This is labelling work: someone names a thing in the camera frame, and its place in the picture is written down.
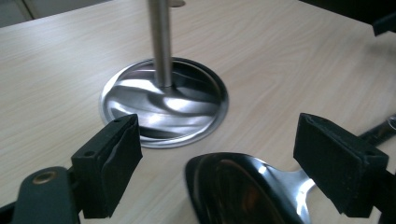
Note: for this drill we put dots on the steel utensil stand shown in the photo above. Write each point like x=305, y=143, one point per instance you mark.
x=165, y=99

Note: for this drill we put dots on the dark object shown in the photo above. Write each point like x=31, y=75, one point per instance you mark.
x=370, y=12

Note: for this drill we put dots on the steel spoon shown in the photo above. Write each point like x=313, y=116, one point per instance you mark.
x=243, y=189

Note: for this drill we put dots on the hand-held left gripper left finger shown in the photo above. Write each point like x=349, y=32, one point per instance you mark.
x=106, y=174

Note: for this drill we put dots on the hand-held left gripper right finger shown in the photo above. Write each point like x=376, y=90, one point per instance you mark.
x=336, y=168

